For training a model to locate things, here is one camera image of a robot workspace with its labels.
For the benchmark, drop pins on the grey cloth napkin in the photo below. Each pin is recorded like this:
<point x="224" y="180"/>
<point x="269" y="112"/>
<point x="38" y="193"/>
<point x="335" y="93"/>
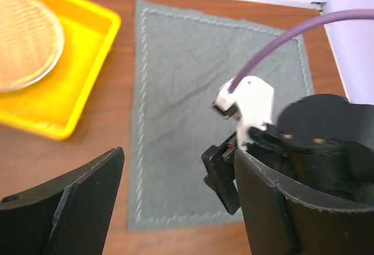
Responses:
<point x="183" y="57"/>

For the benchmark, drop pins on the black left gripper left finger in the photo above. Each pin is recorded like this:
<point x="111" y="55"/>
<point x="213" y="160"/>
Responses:
<point x="69" y="214"/>

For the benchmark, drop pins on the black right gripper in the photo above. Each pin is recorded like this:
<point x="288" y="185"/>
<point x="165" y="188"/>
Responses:
<point x="219" y="164"/>

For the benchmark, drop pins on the woven wicker plate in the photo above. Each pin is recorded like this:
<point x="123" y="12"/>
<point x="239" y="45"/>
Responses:
<point x="32" y="42"/>

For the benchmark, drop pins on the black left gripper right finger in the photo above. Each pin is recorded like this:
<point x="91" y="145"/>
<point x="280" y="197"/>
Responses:
<point x="283" y="216"/>

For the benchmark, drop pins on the yellow plastic tray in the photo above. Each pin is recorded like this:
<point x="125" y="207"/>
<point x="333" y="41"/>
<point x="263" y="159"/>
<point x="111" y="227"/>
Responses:
<point x="52" y="106"/>

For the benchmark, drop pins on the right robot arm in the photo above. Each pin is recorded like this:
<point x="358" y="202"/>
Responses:
<point x="322" y="141"/>

